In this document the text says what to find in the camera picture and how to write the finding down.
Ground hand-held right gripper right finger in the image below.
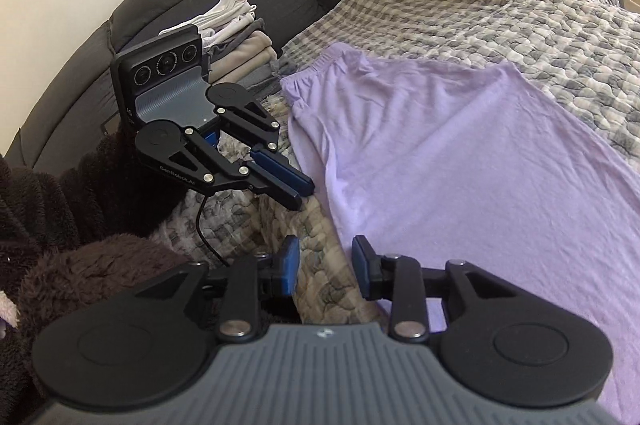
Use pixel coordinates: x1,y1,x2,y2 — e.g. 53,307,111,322
351,234,526,341

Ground stack of folded clothes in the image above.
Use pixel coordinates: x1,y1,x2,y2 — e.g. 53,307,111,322
157,0,281,88

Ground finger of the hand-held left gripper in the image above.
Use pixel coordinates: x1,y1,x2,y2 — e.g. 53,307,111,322
164,130,305,213
219,99,316,197

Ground purple pants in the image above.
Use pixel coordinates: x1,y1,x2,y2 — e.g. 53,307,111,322
279,42,640,425

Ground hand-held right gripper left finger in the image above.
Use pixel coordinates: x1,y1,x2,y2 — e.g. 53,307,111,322
135,235,301,341

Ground brown fuzzy robe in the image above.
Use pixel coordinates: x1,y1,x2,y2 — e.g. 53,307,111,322
0,155,201,411

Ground grey checkered quilt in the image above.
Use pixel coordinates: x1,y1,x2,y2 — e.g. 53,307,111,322
150,0,640,326

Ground black cable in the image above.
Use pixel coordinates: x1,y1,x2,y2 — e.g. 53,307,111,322
196,195,236,268

